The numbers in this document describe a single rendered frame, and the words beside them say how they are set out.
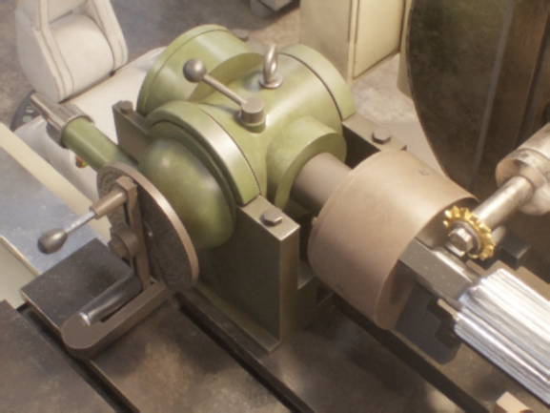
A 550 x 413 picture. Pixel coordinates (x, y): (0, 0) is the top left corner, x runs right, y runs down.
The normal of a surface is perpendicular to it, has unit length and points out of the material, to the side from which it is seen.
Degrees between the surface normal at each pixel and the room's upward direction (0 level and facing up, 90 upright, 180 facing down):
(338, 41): 90
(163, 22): 0
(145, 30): 0
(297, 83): 17
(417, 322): 65
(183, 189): 45
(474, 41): 90
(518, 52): 90
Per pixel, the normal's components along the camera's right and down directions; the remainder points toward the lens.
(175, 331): 0.00, -0.65
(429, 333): -0.65, 0.20
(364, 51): 0.70, 0.55
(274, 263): -0.72, 0.53
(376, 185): -0.16, -0.52
